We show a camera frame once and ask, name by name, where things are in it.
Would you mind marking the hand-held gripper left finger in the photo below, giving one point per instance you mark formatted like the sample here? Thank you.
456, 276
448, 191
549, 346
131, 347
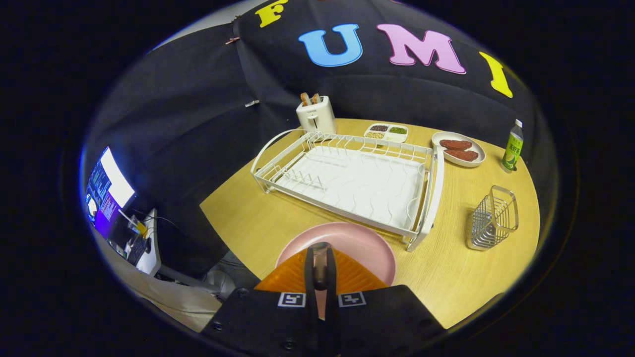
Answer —
310, 322

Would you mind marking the black backdrop cloth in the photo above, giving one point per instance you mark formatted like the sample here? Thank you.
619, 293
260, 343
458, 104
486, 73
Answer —
198, 124

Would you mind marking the white divided dish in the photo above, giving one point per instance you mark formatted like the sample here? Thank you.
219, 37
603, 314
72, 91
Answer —
386, 133

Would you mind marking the white toaster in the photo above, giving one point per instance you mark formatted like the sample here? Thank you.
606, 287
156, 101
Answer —
317, 119

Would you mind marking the green label drink bottle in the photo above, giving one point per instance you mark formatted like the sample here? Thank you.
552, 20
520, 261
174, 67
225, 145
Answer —
512, 148

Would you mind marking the white side desk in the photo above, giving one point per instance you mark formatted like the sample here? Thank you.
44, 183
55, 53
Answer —
151, 248

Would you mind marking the computer monitor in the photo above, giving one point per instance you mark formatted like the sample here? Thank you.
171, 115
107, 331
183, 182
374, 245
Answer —
106, 193

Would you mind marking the red-brown sausage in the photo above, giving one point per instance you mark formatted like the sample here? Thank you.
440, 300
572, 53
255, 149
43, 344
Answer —
455, 145
462, 155

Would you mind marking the silver clip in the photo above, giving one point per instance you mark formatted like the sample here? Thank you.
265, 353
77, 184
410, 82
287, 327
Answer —
252, 103

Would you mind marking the beige plate with sausages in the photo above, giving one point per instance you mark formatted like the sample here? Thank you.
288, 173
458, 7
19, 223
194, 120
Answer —
437, 148

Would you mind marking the pink clip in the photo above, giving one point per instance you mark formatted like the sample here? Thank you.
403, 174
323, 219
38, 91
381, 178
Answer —
232, 39

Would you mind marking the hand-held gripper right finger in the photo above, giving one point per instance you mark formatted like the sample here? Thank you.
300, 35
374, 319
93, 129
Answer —
332, 322

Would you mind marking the toasted bread slice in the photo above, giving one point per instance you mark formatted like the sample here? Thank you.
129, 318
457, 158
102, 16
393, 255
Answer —
316, 98
305, 99

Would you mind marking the pink plate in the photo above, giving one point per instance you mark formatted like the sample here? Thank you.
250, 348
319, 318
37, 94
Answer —
367, 248

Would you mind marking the black keyboard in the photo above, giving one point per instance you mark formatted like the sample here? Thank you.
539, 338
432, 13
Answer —
137, 249

